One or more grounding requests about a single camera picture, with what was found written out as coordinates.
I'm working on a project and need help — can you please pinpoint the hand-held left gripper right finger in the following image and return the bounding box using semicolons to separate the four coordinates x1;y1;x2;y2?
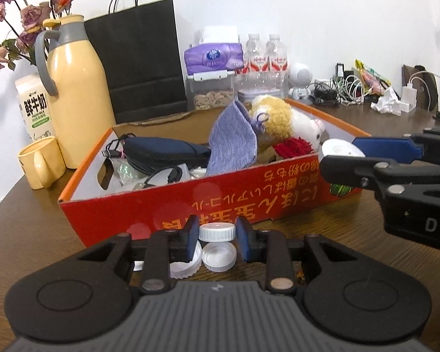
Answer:
236;216;356;295

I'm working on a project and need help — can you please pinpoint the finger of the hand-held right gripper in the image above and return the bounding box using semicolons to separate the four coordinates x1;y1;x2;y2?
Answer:
320;155;440;206
352;128;440;164

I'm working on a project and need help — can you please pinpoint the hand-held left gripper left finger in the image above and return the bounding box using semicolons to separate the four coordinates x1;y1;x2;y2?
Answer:
77;214;200;295

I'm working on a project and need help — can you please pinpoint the red cardboard box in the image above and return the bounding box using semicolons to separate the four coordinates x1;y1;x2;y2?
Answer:
57;97;373;248

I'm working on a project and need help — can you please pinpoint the black usb cable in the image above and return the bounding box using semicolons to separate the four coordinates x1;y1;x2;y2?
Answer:
141;166;185;188

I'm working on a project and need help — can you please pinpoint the navy zip pouch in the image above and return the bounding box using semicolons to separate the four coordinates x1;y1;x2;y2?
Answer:
121;137;211;175

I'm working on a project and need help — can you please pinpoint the white yellow plush sheep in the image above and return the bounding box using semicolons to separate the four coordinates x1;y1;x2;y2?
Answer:
249;94;326;155

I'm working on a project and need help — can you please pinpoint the iridescent ball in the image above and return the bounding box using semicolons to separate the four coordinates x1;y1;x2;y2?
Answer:
116;161;142;186

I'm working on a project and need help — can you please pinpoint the purple burlap bag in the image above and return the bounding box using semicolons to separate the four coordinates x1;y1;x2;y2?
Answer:
205;100;270;176

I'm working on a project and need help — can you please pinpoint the crumpled white tissue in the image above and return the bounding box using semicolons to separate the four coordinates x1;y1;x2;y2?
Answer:
370;87;402;114

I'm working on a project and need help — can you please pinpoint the white power adapter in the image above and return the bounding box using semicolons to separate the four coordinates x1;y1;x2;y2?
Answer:
400;84;417;113

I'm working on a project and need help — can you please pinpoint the brown cardboard stand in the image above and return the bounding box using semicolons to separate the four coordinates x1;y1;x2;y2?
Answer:
401;64;439;111

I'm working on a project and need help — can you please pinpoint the yellow green snack packet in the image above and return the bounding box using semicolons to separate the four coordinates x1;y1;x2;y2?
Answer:
354;59;392;94

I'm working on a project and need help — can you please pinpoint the black charger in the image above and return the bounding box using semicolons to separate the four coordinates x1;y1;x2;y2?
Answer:
335;62;354;81

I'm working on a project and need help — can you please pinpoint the white round robot toy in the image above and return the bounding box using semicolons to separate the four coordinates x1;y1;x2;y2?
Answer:
288;62;315;102

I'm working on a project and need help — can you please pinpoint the clear flat lidded box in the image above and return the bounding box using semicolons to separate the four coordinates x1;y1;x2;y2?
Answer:
236;87;287;102

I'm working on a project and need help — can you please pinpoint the clear plastic snack container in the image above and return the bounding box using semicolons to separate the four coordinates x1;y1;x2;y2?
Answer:
186;70;236;111

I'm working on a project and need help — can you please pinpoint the yellow mug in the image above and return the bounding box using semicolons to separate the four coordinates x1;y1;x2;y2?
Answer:
18;136;67;190

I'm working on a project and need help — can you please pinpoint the yellow thermos jug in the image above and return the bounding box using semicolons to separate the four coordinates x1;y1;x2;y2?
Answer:
35;15;117;169

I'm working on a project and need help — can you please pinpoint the purple tissue pack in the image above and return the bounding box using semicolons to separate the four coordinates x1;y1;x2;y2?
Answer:
184;26;244;74

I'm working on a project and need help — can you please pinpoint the black paper bag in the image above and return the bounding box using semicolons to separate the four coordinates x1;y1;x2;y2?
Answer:
84;0;188;124

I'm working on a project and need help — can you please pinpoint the white milk carton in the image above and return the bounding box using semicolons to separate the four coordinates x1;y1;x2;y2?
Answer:
15;74;57;143

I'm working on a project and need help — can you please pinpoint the dried rose bouquet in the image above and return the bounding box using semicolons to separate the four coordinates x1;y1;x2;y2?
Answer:
0;0;76;73

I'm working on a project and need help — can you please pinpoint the white cable tangle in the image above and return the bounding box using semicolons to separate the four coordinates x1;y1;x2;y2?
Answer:
337;73;368;102

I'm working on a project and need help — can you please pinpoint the white charging cable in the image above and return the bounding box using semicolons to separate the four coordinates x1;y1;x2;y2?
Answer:
407;71;440;112

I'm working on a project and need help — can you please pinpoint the black cable tangle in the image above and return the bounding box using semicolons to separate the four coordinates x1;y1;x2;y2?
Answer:
310;79;344;108

